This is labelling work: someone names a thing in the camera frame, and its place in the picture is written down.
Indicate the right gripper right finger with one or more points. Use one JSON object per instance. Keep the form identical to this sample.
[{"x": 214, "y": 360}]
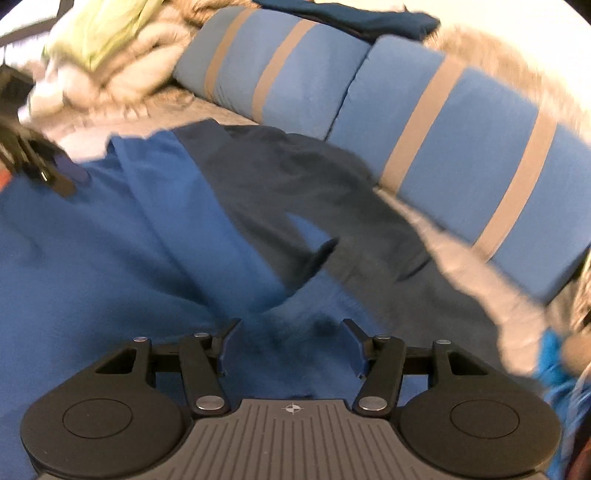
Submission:
[{"x": 379, "y": 361}]

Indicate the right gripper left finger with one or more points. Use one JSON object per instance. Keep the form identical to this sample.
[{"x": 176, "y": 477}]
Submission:
[{"x": 201, "y": 358}]

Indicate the grey quilted bedspread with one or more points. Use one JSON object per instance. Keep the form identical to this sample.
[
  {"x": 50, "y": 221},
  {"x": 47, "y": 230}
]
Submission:
[{"x": 520, "y": 320}]

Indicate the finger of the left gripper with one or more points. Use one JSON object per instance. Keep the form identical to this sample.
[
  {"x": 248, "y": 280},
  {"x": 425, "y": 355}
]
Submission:
[{"x": 62, "y": 175}]

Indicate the right blue striped cushion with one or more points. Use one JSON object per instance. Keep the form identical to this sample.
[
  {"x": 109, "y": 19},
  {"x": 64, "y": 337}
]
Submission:
[{"x": 475, "y": 157}]

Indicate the blue striped cushion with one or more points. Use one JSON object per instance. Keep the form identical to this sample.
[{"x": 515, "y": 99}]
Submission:
[
  {"x": 475, "y": 157},
  {"x": 273, "y": 68}
]

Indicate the green fleece blanket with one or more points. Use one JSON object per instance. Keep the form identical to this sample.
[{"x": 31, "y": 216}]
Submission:
[{"x": 89, "y": 32}]

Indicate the dark blue folded garment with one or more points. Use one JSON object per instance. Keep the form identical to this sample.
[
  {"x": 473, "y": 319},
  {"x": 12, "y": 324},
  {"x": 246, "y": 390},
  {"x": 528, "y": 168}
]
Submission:
[{"x": 364, "y": 24}]

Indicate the left blue striped cushion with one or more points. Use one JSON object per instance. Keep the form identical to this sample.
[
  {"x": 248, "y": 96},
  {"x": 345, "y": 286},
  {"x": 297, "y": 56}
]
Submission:
[{"x": 273, "y": 68}]

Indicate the blue fleece jacket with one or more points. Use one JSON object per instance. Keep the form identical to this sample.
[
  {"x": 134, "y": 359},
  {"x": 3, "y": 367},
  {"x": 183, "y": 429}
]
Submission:
[{"x": 185, "y": 230}]

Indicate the cream folded duvet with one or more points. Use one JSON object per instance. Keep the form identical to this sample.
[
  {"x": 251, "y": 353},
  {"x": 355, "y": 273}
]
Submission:
[{"x": 128, "y": 75}]

